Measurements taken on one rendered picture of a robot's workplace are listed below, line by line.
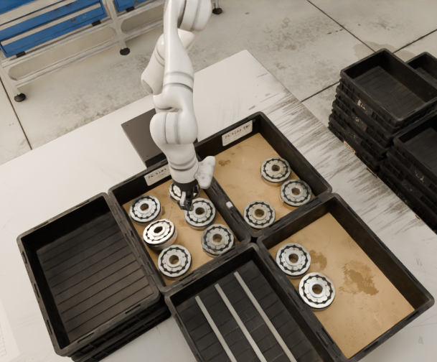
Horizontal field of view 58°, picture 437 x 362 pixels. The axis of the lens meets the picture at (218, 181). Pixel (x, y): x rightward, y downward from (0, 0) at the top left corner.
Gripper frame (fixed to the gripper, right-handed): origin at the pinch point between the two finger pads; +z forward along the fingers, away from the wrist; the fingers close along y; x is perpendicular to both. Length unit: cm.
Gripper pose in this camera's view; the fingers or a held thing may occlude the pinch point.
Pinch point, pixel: (191, 198)
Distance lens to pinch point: 115.0
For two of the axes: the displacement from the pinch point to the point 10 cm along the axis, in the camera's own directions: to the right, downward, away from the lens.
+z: 0.7, 5.4, 8.4
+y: -2.1, 8.3, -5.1
